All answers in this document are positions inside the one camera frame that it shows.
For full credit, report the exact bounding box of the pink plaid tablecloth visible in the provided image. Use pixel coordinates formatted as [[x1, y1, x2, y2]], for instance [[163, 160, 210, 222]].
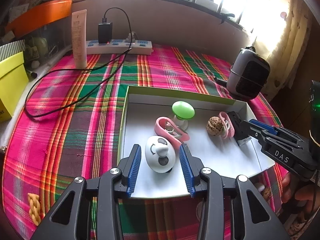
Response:
[[1, 45, 286, 239]]

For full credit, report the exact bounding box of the white plug on strip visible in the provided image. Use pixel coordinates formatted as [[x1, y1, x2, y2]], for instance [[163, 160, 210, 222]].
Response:
[[125, 31, 138, 43]]

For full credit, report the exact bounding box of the green striped box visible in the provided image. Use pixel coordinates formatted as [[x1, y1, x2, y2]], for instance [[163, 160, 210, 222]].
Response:
[[0, 40, 25, 61]]

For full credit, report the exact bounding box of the orange box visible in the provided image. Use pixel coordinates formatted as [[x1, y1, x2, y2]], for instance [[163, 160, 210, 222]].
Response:
[[5, 0, 72, 38]]

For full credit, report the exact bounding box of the panda round toy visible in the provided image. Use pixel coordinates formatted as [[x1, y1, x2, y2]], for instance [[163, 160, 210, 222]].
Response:
[[145, 136, 176, 173]]

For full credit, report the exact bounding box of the pink cream tube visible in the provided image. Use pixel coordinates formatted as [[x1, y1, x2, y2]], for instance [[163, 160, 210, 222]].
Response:
[[71, 9, 87, 69]]

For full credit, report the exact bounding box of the white mushroom massager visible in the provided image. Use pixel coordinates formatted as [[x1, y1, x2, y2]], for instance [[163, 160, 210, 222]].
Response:
[[254, 182, 265, 193]]

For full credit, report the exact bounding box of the grey black mini heater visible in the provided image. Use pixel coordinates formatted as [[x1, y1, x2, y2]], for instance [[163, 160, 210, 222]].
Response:
[[226, 46, 271, 100]]

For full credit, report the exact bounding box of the person right hand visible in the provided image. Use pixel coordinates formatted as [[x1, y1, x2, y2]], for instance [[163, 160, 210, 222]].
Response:
[[281, 173, 319, 214]]

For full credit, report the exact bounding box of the yellow braided chain toy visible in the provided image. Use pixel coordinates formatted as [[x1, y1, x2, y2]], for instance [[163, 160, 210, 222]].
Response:
[[28, 193, 41, 226]]

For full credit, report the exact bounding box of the yellow shoe box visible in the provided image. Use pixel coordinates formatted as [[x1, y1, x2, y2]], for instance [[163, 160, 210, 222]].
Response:
[[0, 51, 29, 122]]

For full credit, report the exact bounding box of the white power strip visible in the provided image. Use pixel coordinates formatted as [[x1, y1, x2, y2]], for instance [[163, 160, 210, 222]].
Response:
[[86, 39, 153, 55]]

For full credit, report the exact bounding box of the black charger cable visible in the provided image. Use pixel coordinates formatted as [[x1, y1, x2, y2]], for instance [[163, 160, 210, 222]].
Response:
[[24, 7, 133, 119]]

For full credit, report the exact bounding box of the yellow heart curtain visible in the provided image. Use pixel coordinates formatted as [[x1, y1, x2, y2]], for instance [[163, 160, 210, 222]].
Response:
[[253, 0, 313, 101]]

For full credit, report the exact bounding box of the green mushroom massager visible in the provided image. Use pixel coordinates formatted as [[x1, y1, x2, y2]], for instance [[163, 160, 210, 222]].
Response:
[[169, 101, 195, 130]]

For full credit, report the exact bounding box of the black rectangular device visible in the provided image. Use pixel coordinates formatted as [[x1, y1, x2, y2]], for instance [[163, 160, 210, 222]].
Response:
[[227, 111, 251, 147]]

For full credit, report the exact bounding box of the pink clip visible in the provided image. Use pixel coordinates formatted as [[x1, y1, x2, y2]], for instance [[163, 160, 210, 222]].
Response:
[[154, 116, 190, 150], [219, 112, 235, 139]]

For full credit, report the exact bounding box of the black charger adapter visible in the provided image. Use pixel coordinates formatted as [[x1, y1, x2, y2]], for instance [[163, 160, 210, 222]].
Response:
[[98, 23, 113, 44]]

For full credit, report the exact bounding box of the white cardboard box tray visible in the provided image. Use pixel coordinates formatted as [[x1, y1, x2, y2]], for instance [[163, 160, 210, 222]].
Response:
[[117, 85, 276, 200]]

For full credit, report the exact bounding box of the brown walnut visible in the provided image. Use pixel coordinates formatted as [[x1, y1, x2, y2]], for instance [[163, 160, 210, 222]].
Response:
[[206, 116, 224, 136], [261, 187, 272, 202]]

